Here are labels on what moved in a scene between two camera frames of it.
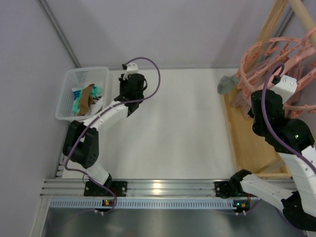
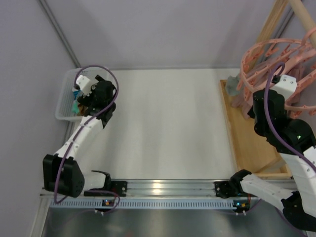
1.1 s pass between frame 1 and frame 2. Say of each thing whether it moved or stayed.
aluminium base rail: stayed
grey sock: moved
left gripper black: moved
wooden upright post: stayed
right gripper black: stayed
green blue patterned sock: stayed
